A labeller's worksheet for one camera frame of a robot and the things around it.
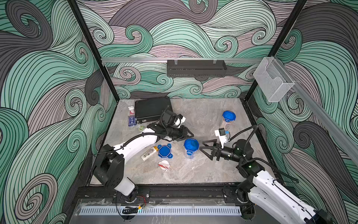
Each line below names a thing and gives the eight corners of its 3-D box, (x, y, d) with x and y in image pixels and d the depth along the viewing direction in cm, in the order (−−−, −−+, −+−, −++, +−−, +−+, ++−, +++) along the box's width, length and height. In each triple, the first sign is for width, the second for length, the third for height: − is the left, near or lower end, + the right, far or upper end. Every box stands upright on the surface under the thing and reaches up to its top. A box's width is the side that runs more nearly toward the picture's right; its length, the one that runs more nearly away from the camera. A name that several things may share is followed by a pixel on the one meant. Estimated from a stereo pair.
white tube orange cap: (143, 161, 87) (143, 160, 85) (140, 157, 89) (140, 156, 87) (159, 150, 92) (158, 148, 90) (156, 146, 94) (155, 145, 92)
